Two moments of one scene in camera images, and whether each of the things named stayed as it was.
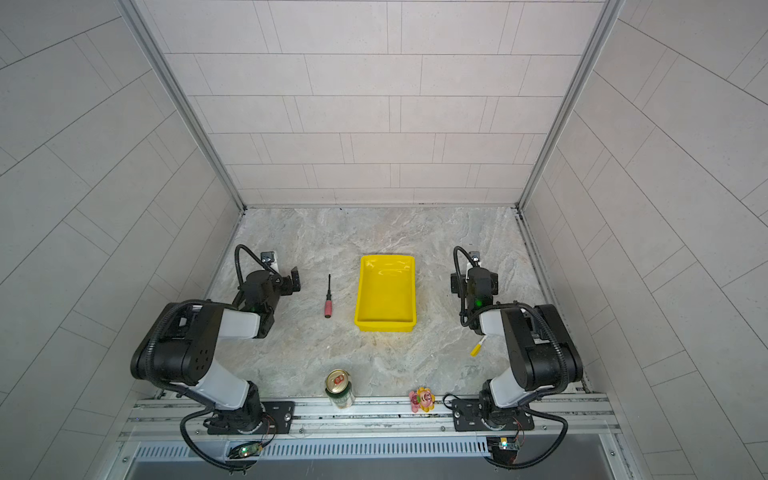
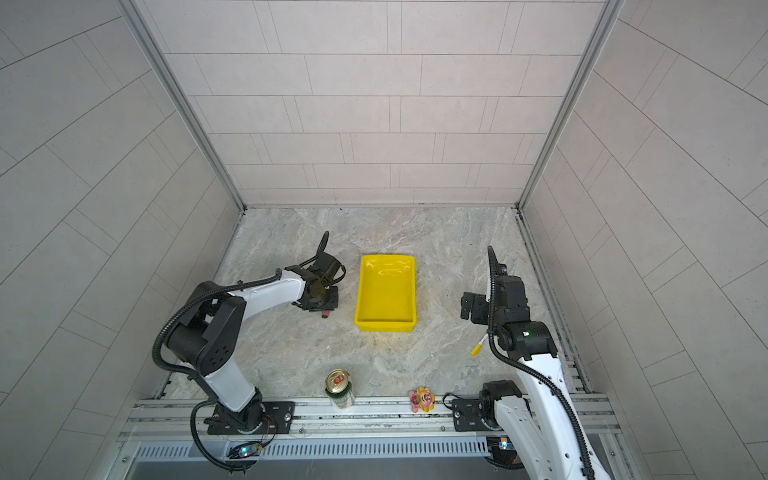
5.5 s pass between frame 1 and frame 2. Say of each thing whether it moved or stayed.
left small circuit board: stayed
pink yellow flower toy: stayed
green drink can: stayed
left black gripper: moved
